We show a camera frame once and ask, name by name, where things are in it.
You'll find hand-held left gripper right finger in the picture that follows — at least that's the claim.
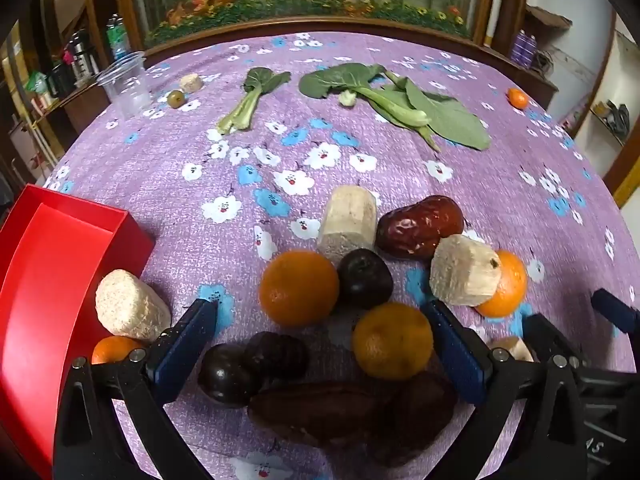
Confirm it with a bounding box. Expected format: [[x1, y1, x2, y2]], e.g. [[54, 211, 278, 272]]
[[424, 300, 588, 480]]

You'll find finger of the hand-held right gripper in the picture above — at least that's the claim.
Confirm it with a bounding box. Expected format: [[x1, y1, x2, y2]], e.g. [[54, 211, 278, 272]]
[[591, 288, 640, 336], [522, 312, 588, 367]]

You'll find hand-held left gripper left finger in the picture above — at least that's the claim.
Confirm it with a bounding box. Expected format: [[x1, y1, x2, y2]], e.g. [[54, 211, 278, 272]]
[[52, 299, 221, 480]]

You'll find red box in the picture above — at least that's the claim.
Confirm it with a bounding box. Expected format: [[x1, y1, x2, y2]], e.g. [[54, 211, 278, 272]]
[[0, 184, 156, 480]]

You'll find dark plum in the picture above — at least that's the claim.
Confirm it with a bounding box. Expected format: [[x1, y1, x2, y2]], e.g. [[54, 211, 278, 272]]
[[197, 344, 261, 408], [336, 248, 394, 310]]

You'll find dark ribbed fruit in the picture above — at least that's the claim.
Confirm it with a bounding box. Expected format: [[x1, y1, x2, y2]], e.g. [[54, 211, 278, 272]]
[[241, 331, 310, 391]]

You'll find red date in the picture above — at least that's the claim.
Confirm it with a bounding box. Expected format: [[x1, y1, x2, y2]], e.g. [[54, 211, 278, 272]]
[[375, 195, 465, 261]]

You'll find long dark date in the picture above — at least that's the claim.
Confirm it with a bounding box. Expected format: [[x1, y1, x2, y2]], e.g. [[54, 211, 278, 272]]
[[247, 381, 401, 448]]

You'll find purple floral tablecloth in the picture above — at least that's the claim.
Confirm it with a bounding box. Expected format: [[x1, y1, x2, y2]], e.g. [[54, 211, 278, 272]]
[[42, 30, 638, 480]]

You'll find large bok choy leaf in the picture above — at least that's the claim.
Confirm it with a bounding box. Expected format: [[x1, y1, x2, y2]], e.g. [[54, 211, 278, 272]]
[[404, 79, 492, 152]]

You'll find pale bok choy stalk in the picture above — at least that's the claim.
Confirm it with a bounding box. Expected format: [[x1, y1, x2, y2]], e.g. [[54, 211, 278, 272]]
[[356, 85, 443, 153]]

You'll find small bok choy stalk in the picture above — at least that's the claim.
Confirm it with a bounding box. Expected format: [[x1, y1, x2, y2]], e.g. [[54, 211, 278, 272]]
[[216, 67, 292, 136]]

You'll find wooden glass cabinet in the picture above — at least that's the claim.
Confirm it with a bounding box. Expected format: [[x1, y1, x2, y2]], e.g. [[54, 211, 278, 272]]
[[0, 0, 118, 186]]

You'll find clear plastic cup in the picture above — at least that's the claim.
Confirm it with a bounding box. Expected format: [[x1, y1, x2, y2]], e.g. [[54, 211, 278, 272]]
[[96, 51, 152, 120]]

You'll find wooden side cabinet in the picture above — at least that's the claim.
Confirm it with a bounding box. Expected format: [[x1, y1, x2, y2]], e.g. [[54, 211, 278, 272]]
[[492, 0, 573, 108]]

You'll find dark bok choy leaf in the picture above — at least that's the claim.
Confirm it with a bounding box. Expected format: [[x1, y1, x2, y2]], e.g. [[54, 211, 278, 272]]
[[298, 62, 387, 108]]

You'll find steel thermos flask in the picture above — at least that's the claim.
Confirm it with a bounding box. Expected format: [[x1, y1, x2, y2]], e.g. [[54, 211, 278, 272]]
[[69, 30, 101, 80]]

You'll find green label plastic bottle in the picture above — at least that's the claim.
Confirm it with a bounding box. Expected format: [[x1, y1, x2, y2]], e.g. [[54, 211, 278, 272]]
[[106, 14, 132, 61]]

